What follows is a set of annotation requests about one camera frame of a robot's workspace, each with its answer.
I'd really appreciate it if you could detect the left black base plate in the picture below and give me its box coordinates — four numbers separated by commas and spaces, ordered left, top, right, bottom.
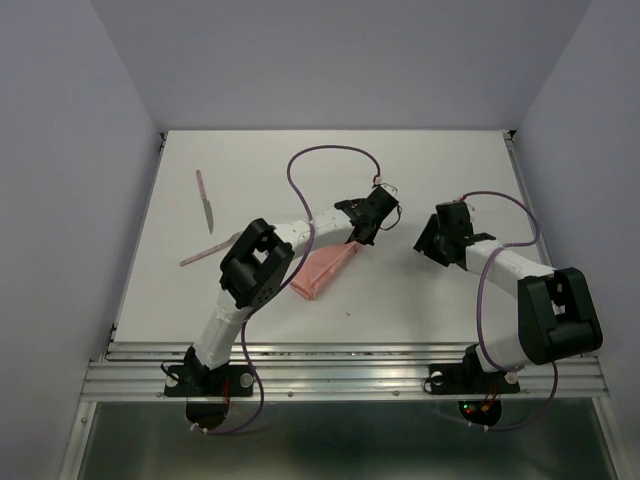
160, 363, 254, 398

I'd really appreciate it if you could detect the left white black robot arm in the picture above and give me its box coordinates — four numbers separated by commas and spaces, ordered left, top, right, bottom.
184, 184, 399, 394

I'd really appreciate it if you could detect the aluminium rail frame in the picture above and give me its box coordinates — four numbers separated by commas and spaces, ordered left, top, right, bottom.
61, 130, 635, 479

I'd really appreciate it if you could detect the pink handled knife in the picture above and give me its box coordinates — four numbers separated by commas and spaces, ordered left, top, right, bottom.
196, 170, 214, 233

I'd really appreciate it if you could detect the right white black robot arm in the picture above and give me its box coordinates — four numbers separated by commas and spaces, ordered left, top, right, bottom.
414, 200, 603, 390

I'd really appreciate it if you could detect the pink handled fork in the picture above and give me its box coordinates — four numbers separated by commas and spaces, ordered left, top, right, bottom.
179, 232, 241, 267

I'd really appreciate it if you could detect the pink cloth napkin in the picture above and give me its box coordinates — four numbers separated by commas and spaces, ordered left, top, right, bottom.
290, 242, 361, 301

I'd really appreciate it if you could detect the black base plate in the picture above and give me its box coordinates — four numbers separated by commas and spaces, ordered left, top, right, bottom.
423, 363, 520, 396
160, 363, 254, 398

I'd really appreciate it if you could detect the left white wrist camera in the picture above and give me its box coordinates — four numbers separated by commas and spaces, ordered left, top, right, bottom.
375, 182, 398, 197

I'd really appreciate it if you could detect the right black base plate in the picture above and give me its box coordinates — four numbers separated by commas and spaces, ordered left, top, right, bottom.
423, 363, 520, 396

